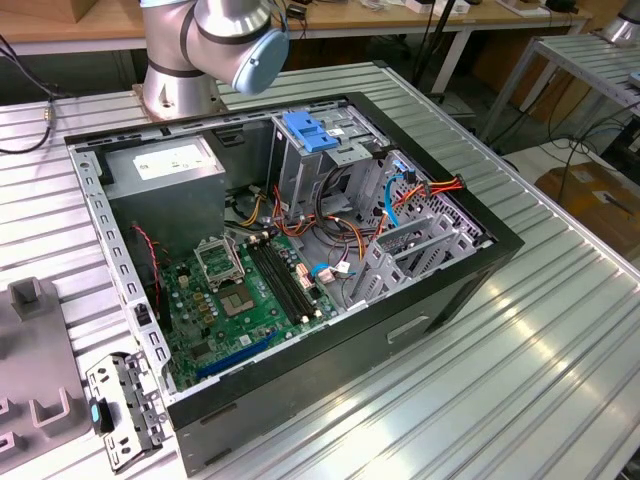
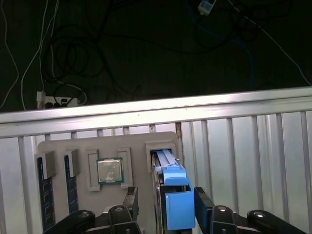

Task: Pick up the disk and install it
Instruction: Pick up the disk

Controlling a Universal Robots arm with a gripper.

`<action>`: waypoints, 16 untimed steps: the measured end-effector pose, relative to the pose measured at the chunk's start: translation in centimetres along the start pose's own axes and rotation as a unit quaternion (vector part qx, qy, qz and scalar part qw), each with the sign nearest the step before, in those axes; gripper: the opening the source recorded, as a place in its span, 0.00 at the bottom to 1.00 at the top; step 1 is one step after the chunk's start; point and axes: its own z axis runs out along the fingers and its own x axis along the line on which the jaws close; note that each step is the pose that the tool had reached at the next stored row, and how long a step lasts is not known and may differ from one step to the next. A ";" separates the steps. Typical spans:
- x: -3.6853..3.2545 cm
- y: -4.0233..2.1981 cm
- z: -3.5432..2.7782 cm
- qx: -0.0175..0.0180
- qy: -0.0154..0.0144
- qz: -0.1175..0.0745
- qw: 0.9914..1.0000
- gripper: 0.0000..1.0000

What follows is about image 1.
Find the red orange power wire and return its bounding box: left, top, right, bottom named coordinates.
left=393, top=172, right=467, bottom=211

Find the metal disk bay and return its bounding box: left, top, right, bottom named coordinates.
left=349, top=212, right=494, bottom=309

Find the black RAM slot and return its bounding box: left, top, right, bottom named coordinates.
left=254, top=240, right=312, bottom=321
left=268, top=238, right=324, bottom=315
left=261, top=239, right=318, bottom=318
left=248, top=241, right=307, bottom=324

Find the metal drive cage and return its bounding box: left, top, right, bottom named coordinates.
left=267, top=102, right=391, bottom=221

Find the CPU socket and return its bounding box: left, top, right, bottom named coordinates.
left=215, top=283, right=257, bottom=319

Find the blue drive latch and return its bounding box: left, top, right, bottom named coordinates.
left=282, top=110, right=341, bottom=155

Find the metal socket cover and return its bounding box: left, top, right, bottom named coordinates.
left=193, top=234, right=247, bottom=290

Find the green motherboard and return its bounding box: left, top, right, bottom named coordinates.
left=159, top=232, right=341, bottom=394

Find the blue expansion slot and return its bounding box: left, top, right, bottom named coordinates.
left=195, top=329, right=279, bottom=381

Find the black PC case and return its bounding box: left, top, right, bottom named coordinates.
left=63, top=91, right=525, bottom=477

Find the grey power supply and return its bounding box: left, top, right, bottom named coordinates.
left=102, top=134, right=227, bottom=256

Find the black stand pole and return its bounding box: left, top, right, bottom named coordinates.
left=412, top=0, right=459, bottom=96

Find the large cardboard box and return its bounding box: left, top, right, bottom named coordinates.
left=534, top=162, right=640, bottom=256

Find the grey parts rack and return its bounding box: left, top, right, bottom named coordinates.
left=0, top=277, right=94, bottom=480

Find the metal slat side table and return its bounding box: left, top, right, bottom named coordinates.
left=479, top=32, right=640, bottom=146

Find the small brown box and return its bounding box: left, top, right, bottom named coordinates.
left=74, top=0, right=141, bottom=24

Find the orange yellow wire bundle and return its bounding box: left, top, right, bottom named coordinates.
left=238, top=184, right=386, bottom=262

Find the short blue data wire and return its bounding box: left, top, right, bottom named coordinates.
left=309, top=263, right=359, bottom=282

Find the black wire loop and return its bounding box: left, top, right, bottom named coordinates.
left=318, top=164, right=354, bottom=222

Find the long blue data wire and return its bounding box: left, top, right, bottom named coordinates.
left=382, top=163, right=419, bottom=231

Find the wooden desk white frame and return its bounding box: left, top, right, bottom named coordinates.
left=0, top=0, right=594, bottom=96

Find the metal expansion bracket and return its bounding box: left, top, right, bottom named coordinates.
left=85, top=349, right=169, bottom=474

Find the black teal bracket latch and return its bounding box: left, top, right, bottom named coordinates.
left=88, top=397, right=116, bottom=434

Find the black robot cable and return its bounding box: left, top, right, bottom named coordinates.
left=0, top=33, right=64, bottom=155

